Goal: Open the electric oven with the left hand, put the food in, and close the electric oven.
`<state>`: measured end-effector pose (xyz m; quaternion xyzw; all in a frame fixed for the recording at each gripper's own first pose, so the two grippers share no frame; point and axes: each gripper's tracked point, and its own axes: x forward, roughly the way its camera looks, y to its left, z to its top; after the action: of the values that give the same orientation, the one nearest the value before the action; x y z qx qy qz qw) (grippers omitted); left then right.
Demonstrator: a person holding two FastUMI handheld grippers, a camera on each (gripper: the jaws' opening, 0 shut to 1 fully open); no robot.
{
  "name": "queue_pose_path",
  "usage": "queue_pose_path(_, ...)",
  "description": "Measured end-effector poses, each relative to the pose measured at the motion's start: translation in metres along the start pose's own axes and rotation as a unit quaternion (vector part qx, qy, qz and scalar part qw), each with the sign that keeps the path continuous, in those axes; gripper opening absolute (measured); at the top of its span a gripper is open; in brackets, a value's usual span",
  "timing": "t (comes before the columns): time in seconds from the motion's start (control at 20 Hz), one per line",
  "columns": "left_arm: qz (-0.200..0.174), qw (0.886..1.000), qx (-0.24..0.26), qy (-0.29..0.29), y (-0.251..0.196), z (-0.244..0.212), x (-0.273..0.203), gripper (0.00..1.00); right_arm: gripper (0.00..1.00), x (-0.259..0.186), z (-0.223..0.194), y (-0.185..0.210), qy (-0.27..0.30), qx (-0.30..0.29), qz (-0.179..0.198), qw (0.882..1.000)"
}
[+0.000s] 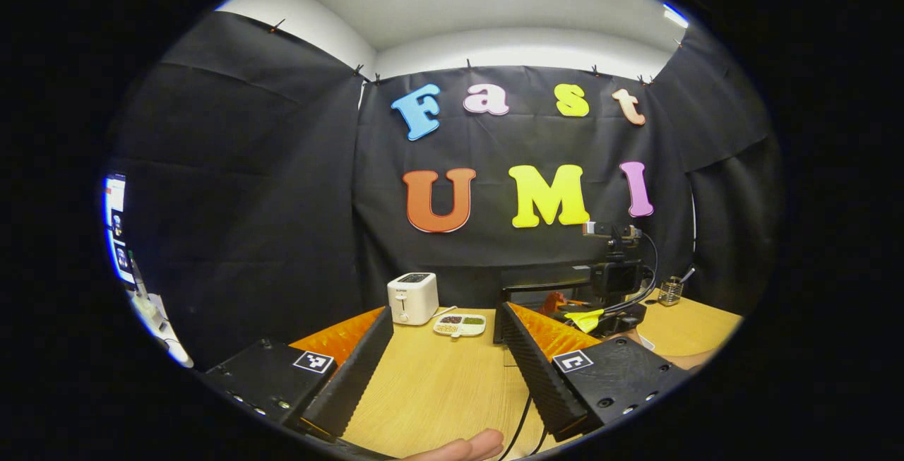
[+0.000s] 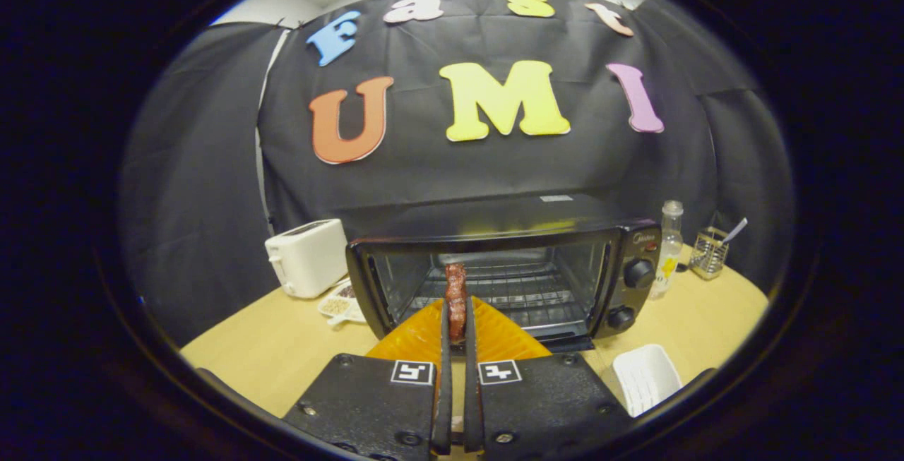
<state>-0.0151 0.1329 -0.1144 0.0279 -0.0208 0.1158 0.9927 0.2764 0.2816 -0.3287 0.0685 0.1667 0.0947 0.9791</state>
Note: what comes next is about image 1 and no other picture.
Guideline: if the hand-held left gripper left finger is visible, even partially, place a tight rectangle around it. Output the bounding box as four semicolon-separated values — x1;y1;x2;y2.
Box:
201;305;395;439

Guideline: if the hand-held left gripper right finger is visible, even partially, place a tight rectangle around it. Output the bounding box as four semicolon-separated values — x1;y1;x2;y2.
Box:
497;301;694;442

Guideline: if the black electric oven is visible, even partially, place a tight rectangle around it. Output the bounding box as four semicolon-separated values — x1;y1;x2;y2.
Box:
492;265;602;346

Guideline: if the white divided seasoning dish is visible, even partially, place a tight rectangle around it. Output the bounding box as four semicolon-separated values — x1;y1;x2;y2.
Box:
433;313;487;339

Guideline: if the white toaster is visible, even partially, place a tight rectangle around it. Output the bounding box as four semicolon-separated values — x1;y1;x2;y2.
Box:
387;273;440;326

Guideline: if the white power strip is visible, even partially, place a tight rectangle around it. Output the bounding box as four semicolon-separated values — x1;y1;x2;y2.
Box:
127;290;194;369

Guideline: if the black backdrop cloth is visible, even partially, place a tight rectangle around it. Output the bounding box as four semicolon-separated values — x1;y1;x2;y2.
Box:
106;11;785;370

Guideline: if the computer monitor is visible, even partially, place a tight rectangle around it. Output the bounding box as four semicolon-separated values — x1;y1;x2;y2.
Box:
104;172;136;286

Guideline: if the black cable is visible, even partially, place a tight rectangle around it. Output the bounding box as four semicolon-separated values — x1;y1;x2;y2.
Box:
497;392;553;461
620;231;660;318

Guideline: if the metal wire utensil holder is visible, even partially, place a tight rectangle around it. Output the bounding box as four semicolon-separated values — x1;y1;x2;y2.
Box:
657;268;697;307

